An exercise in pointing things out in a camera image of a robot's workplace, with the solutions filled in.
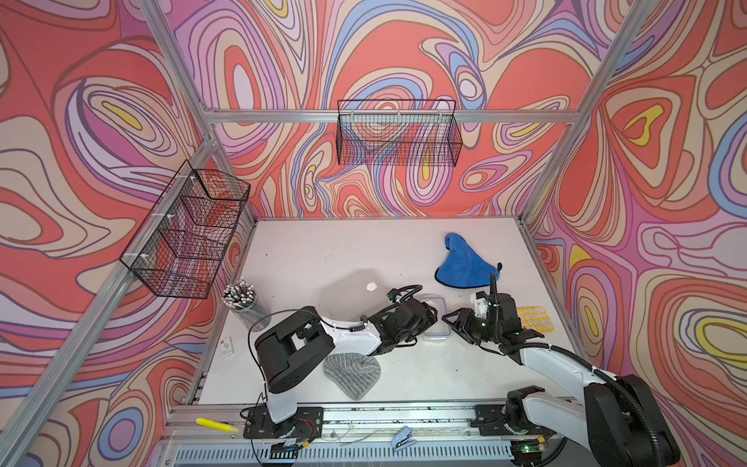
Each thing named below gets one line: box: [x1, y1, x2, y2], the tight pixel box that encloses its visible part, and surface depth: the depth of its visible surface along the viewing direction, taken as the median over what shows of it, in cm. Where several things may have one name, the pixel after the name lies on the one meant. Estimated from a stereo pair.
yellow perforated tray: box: [517, 306, 556, 333], surface depth 93 cm
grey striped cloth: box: [322, 352, 382, 401], surface depth 82 cm
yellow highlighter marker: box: [195, 417, 240, 433], surface depth 75 cm
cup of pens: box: [221, 279, 273, 332], surface depth 80 cm
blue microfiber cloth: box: [434, 232, 503, 289], surface depth 103 cm
